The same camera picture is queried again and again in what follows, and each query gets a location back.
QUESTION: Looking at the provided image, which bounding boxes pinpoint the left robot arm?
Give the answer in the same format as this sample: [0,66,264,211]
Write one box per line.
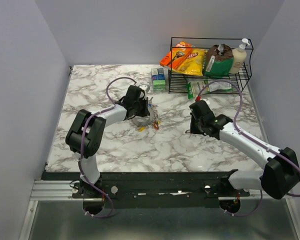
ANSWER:
[65,84,151,198]

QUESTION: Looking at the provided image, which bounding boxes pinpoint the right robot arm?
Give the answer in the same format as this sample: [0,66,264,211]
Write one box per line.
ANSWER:
[189,100,300,200]

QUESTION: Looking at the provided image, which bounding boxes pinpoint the red key tag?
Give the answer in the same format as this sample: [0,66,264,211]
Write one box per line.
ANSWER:
[153,121,160,130]

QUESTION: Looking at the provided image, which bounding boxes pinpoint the green sponge pack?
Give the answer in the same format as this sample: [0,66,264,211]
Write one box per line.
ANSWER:
[151,68,166,91]

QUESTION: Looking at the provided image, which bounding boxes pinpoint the green white snack bag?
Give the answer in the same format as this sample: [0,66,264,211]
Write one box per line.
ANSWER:
[186,77,233,100]

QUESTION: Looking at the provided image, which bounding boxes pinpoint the yellow chips bag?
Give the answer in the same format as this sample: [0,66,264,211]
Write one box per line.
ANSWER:
[176,48,207,76]

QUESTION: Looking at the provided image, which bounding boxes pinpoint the orange razor package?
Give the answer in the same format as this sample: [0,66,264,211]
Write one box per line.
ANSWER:
[159,41,194,73]

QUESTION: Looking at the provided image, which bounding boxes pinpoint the brown green coffee bag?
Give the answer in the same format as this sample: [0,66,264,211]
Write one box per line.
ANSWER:
[204,43,234,79]

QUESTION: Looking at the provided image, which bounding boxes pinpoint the cream lotion pump bottle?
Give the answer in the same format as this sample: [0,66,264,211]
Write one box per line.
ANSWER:
[229,38,250,74]

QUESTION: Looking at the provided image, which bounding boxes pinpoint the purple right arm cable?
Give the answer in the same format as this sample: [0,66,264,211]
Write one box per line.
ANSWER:
[197,80,300,217]

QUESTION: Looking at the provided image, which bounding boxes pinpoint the black wire rack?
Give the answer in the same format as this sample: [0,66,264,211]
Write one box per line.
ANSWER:
[164,37,254,99]

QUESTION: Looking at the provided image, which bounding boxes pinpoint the black mounting base rail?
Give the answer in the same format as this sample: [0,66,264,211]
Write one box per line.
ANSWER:
[42,170,253,213]

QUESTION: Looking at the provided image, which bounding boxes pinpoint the aluminium frame rail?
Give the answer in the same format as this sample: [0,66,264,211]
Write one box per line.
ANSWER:
[29,177,296,202]

